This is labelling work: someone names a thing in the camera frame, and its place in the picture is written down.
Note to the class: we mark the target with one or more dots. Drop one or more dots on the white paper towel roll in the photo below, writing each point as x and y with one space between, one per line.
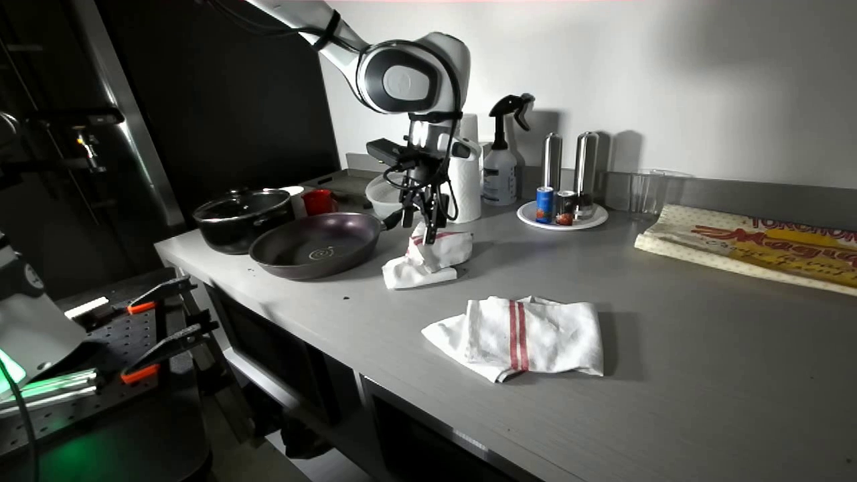
468 190

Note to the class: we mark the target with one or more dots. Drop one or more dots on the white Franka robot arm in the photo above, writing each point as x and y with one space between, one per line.
445 54

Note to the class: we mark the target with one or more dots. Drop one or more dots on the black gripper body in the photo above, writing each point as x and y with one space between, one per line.
429 171

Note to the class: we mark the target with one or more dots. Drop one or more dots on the dark can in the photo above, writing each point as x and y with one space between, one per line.
566 211

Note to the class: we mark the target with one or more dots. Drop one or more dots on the blue can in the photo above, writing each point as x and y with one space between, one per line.
545 206

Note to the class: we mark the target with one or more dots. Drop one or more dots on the grey metal beam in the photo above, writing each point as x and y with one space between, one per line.
136 136

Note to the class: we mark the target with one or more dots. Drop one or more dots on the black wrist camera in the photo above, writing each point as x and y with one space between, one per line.
391 151

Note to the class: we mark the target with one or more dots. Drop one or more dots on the white plate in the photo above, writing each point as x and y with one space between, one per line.
594 222

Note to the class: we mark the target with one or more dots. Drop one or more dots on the clear drinking glass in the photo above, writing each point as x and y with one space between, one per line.
661 192

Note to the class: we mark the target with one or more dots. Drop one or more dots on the white towel with red stripes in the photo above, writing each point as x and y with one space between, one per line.
420 269
552 340

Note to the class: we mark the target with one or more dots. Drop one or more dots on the slim steel shaker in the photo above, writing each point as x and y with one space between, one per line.
552 161

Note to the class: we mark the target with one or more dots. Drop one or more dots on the spray bottle with black head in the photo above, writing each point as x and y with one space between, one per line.
500 176

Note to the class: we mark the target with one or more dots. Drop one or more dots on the wide steel shaker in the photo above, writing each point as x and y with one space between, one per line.
590 166

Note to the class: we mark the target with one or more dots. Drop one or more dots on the clear plastic container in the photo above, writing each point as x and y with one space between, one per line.
378 196

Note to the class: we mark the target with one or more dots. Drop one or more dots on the black cooking pot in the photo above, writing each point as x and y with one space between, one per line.
232 238

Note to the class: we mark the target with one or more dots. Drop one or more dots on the red bowl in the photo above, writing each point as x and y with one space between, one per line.
318 202

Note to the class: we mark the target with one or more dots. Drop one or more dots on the dark frying pan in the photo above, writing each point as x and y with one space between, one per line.
311 246

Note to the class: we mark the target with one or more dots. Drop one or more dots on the silver mounting rail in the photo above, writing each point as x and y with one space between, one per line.
54 392

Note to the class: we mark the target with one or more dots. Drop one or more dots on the glass pot lid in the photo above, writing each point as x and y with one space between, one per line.
243 206

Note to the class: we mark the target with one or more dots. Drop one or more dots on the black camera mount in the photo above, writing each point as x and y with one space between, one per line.
62 144

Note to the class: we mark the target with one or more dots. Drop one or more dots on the black clamp with orange grip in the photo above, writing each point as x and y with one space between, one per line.
175 346
165 294

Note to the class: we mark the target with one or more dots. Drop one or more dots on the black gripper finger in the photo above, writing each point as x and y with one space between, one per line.
437 219
410 211

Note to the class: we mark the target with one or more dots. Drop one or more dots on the black robot table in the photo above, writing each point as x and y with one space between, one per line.
108 439

